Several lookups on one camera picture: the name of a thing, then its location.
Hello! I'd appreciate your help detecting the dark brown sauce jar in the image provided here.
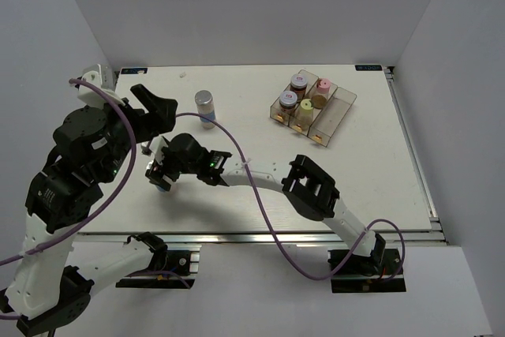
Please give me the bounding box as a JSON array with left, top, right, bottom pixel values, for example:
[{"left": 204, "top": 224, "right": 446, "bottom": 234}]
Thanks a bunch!
[{"left": 290, "top": 73, "right": 308, "bottom": 103}]

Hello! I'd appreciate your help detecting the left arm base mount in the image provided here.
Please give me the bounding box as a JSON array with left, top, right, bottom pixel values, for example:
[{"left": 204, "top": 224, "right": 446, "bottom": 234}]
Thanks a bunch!
[{"left": 115, "top": 232, "right": 196, "bottom": 290}]

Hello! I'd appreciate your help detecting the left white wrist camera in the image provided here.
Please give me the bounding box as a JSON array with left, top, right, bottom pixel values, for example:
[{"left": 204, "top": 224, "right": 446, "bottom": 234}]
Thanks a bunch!
[{"left": 77, "top": 64, "right": 125, "bottom": 109}]

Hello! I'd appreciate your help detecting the blue table sticker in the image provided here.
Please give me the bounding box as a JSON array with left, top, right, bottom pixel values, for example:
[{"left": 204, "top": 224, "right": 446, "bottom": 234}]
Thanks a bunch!
[
  {"left": 354, "top": 65, "right": 383, "bottom": 72},
  {"left": 120, "top": 67, "right": 148, "bottom": 75}
]

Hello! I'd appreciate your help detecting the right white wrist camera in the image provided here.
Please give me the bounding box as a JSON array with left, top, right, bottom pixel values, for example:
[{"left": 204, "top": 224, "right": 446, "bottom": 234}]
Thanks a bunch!
[{"left": 140, "top": 136, "right": 167, "bottom": 164}]

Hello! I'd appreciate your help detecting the middle clear organizer bin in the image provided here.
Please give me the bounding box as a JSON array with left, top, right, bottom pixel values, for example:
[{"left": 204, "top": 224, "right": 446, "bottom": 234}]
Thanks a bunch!
[{"left": 289, "top": 78, "right": 336, "bottom": 134}]

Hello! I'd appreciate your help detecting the right blue table sticker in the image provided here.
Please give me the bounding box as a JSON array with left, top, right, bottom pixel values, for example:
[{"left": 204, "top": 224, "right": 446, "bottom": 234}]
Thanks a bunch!
[{"left": 354, "top": 65, "right": 383, "bottom": 72}]

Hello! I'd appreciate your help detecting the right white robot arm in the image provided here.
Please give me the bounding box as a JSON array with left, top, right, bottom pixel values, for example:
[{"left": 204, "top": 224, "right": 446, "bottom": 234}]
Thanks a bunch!
[{"left": 141, "top": 133, "right": 385, "bottom": 275}]

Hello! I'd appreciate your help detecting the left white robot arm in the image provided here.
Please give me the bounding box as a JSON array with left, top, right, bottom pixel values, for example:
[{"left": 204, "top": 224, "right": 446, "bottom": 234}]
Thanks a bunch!
[{"left": 1, "top": 84, "right": 178, "bottom": 336}]

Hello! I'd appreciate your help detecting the silver lid blue label bottle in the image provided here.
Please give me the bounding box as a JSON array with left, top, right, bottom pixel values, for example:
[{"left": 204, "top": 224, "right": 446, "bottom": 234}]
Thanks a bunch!
[{"left": 194, "top": 90, "right": 215, "bottom": 129}]

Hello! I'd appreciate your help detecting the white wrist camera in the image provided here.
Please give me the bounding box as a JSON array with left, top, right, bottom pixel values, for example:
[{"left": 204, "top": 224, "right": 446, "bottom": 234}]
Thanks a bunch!
[
  {"left": 140, "top": 136, "right": 167, "bottom": 164},
  {"left": 77, "top": 64, "right": 125, "bottom": 109}
]

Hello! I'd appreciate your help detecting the left blue table sticker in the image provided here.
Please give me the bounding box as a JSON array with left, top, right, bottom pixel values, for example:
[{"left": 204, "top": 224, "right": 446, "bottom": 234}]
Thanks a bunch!
[{"left": 120, "top": 67, "right": 148, "bottom": 75}]

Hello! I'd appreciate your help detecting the pink lid spice bottle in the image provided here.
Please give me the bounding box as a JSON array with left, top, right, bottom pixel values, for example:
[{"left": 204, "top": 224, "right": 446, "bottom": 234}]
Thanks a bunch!
[{"left": 311, "top": 78, "right": 331, "bottom": 110}]

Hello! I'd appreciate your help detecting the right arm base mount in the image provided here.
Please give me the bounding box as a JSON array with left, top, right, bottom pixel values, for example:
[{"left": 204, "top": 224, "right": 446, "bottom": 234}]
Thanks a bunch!
[{"left": 331, "top": 249, "right": 406, "bottom": 294}]

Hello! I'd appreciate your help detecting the yellow lid spice bottle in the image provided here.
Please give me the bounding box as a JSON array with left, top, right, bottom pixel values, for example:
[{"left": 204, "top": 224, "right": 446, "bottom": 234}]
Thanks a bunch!
[{"left": 296, "top": 99, "right": 314, "bottom": 130}]

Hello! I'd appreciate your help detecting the orange label sauce jar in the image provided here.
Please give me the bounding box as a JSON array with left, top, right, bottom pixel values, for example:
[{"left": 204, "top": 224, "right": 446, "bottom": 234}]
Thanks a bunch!
[{"left": 279, "top": 90, "right": 297, "bottom": 118}]

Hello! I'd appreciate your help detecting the right clear organizer bin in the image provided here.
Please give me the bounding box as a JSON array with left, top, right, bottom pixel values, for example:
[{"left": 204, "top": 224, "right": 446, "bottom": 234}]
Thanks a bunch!
[{"left": 308, "top": 87, "right": 357, "bottom": 147}]

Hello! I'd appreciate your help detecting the silver lid white bottle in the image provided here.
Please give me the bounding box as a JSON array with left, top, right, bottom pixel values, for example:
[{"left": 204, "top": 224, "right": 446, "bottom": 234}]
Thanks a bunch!
[{"left": 145, "top": 160, "right": 171, "bottom": 192}]

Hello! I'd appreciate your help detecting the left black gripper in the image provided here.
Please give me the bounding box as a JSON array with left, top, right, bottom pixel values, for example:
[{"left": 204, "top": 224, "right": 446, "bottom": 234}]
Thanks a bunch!
[{"left": 92, "top": 83, "right": 178, "bottom": 182}]

